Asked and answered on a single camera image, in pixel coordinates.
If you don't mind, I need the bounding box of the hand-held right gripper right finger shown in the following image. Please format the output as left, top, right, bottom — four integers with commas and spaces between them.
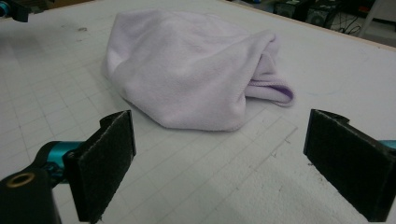
303, 108, 396, 223

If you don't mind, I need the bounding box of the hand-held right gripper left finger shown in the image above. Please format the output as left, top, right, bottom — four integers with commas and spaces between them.
63, 109, 137, 224

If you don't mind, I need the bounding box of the lilac towel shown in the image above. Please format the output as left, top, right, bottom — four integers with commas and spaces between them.
102, 8, 295, 132

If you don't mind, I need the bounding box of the white grid foam mat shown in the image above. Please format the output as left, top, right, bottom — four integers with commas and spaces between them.
0, 0, 396, 224

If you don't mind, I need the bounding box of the white desk leg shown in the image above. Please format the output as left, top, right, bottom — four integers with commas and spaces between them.
358, 0, 385, 38

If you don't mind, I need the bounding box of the black computer tower round fan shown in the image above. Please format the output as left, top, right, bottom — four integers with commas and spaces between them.
306, 3, 338, 28

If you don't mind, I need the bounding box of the large black computer tower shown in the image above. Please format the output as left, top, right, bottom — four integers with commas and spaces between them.
274, 0, 312, 21

